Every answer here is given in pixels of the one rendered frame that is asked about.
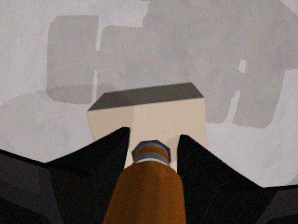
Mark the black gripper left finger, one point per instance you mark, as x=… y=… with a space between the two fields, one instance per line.
x=74 y=189

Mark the beige rectangular block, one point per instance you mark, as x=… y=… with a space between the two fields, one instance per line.
x=154 y=115

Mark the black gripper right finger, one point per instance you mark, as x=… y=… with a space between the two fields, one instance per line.
x=216 y=194

